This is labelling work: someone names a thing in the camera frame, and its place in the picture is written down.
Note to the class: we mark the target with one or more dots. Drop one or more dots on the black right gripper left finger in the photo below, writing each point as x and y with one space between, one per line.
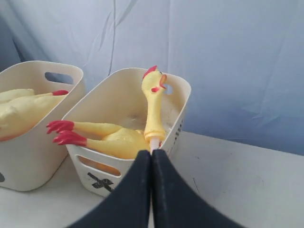
128 206

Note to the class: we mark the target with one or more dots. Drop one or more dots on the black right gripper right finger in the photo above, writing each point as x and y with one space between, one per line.
174 202

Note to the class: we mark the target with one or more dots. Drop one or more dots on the headless rubber chicken body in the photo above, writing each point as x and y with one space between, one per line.
106 138

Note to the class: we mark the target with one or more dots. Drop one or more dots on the severed rubber chicken head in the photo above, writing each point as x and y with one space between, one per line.
153 88

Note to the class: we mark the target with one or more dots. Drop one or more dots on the whole rubber chicken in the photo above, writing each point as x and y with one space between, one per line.
22 109

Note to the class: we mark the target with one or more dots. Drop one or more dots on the cream bin marked O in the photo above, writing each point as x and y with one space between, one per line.
30 160

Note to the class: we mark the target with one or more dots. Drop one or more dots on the cream bin marked X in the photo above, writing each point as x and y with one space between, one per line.
118 99

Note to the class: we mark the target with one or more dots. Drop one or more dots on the blue backdrop curtain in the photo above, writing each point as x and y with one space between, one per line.
244 59

